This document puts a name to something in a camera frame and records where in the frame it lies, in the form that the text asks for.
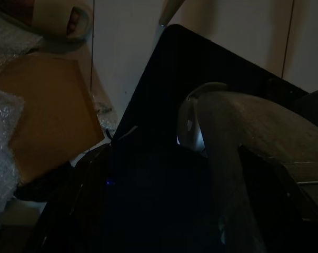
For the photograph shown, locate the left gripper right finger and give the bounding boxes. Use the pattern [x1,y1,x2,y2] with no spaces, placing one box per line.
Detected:
[239,144,318,253]

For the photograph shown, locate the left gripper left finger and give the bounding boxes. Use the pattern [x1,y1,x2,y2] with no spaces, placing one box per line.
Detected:
[29,144,114,253]

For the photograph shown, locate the clear bubble wrap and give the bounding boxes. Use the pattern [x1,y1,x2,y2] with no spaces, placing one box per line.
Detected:
[0,18,44,77]
[0,86,25,235]

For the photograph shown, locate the brown cardboard sheet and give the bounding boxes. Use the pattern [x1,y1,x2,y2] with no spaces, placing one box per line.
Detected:
[0,53,106,185]

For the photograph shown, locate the black floor mat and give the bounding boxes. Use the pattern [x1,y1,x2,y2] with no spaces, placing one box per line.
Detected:
[106,24,311,253]

